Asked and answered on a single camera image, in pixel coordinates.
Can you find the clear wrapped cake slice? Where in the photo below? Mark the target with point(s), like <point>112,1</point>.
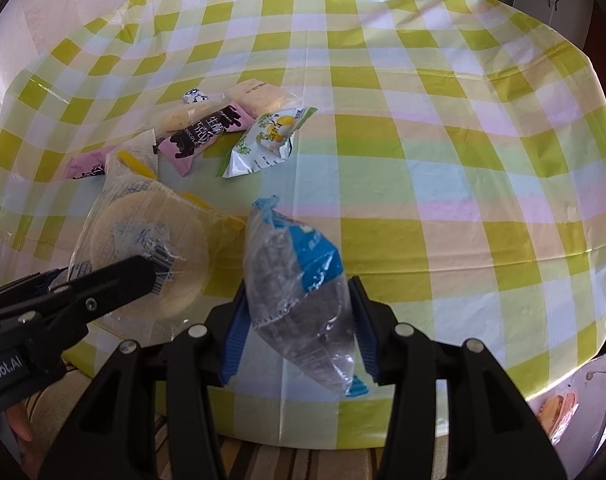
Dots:
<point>184,115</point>

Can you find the pink black chocolate bar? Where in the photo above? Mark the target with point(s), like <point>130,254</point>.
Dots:
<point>183,146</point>

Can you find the blue clear snack bag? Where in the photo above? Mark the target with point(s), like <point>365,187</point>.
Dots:
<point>299,300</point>

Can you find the blue white wrapped candy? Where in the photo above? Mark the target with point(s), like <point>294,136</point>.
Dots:
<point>194,95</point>

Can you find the yellow green checkered tablecloth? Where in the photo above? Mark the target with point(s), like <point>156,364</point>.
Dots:
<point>456,155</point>

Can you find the purple white cardboard box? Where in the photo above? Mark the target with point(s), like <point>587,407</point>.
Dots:
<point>583,429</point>

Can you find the green white cartoon snack packet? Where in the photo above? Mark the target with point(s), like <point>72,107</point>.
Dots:
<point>268,142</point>

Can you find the small pink candy packet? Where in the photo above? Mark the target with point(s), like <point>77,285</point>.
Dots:
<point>89,164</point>

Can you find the person's left hand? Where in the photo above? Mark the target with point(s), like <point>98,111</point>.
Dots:
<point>31,455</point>

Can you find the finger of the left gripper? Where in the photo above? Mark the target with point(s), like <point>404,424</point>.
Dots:
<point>103,291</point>
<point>27,288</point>

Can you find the round wafer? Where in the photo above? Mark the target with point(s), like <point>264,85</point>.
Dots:
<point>137,215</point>

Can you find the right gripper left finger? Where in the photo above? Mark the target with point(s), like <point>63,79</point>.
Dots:
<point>110,432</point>

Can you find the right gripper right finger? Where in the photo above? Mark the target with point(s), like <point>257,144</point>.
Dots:
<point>492,432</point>

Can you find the clear bag of two biscuits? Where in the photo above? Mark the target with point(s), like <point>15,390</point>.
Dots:
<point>258,98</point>

